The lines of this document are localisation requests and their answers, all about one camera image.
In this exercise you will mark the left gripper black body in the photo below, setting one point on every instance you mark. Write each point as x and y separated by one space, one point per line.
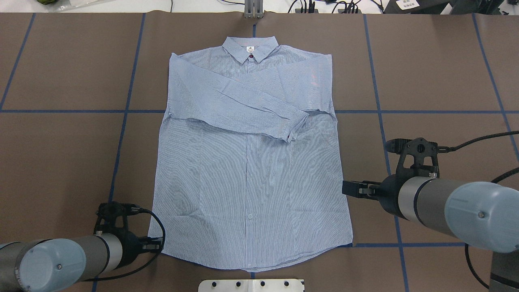
130 246

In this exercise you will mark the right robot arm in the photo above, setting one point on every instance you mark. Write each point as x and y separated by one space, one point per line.
481 214

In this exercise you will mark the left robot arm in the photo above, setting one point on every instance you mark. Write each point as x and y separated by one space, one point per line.
55 264

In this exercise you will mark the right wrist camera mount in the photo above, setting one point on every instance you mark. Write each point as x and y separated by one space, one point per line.
418 157

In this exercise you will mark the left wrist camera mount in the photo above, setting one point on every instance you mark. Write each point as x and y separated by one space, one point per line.
112 217

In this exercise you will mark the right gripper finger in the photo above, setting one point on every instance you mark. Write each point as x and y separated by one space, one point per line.
358 193
356 186

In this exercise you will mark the blue striped button shirt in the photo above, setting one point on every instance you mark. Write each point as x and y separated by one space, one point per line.
248 169

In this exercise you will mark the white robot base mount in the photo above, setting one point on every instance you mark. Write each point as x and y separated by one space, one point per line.
252 285

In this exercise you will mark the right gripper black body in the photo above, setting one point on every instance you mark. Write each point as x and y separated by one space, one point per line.
389 194

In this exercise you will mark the aluminium frame post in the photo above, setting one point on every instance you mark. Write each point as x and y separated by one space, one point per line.
253 9

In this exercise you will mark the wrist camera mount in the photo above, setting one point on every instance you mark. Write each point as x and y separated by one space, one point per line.
112 217
418 157

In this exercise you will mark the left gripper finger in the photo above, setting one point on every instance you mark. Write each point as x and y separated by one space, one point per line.
152 241
152 248

